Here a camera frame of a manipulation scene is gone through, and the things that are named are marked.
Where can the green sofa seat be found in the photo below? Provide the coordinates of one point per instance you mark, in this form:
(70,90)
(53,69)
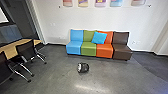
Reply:
(88,49)

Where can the long wooden table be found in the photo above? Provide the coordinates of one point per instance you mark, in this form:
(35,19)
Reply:
(11,49)

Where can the black office chair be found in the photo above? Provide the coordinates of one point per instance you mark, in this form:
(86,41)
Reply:
(5,68)
(25,49)

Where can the dark open doorway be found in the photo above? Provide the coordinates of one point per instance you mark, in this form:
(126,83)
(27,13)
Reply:
(23,20)

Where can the blue square cushion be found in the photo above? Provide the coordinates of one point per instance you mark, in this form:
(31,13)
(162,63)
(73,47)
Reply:
(99,37)

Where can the brown sofa seat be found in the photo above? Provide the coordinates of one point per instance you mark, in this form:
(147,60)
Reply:
(121,50)

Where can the white projector screen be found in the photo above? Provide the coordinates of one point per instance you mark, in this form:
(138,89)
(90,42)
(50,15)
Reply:
(2,15)

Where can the white wall power outlet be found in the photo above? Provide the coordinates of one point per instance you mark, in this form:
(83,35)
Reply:
(134,42)

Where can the blue sofa seat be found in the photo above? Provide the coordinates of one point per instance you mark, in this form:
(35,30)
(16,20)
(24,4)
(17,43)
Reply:
(74,45)

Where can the black plastic trash bag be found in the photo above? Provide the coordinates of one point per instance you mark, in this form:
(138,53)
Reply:
(83,68)

